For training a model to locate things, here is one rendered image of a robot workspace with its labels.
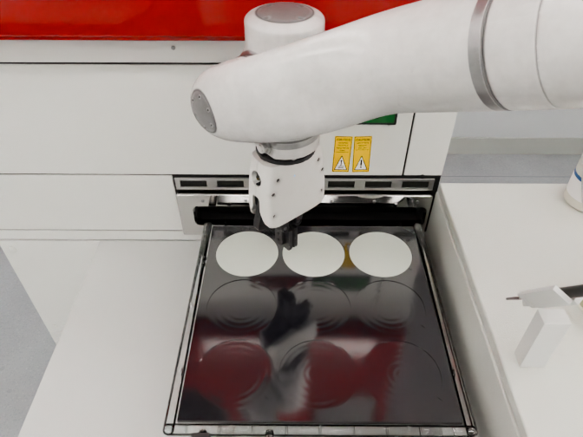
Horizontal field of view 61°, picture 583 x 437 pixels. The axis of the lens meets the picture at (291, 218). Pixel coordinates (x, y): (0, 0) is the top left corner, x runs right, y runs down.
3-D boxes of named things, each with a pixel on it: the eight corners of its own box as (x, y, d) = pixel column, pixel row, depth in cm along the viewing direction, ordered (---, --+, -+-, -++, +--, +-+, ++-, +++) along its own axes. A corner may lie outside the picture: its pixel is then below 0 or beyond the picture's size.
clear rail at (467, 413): (411, 226, 86) (413, 220, 85) (420, 226, 86) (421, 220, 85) (466, 440, 58) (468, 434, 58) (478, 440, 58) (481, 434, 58)
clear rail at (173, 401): (205, 225, 86) (204, 219, 85) (212, 225, 86) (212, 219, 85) (162, 438, 59) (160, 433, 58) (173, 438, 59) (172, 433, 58)
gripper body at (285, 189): (272, 167, 56) (274, 238, 64) (336, 136, 61) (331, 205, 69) (233, 140, 60) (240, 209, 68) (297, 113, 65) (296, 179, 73)
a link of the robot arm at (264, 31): (278, 153, 54) (334, 123, 59) (275, 35, 46) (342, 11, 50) (230, 125, 59) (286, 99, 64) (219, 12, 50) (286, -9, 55)
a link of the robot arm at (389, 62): (433, 171, 31) (199, 153, 54) (550, 87, 39) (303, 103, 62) (405, 22, 27) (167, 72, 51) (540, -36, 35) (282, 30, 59)
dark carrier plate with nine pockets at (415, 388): (212, 228, 85) (212, 225, 85) (412, 229, 85) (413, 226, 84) (177, 422, 60) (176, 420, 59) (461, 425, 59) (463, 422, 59)
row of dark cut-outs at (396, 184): (177, 186, 85) (174, 175, 83) (431, 188, 85) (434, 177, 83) (176, 189, 84) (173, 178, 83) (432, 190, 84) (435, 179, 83)
